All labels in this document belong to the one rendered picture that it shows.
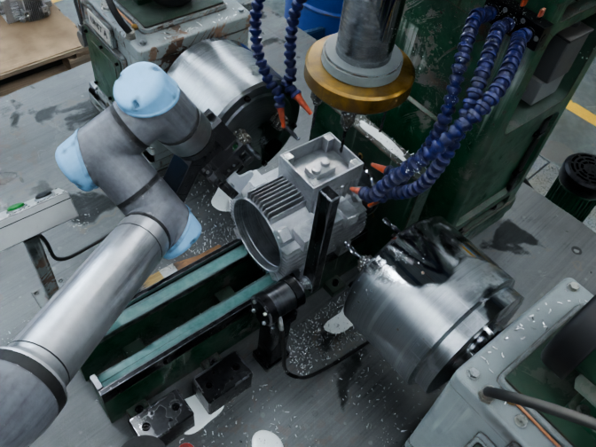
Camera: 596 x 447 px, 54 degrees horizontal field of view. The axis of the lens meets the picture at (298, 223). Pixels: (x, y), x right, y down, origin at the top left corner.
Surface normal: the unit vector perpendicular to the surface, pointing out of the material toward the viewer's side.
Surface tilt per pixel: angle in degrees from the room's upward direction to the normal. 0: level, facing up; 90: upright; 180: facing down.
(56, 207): 54
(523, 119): 3
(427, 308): 39
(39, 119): 0
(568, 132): 0
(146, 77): 31
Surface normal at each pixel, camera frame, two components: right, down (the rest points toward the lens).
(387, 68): 0.10, -0.63
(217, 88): -0.28, -0.35
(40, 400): 0.90, -0.15
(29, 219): 0.56, 0.15
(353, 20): -0.64, 0.55
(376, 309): -0.66, 0.14
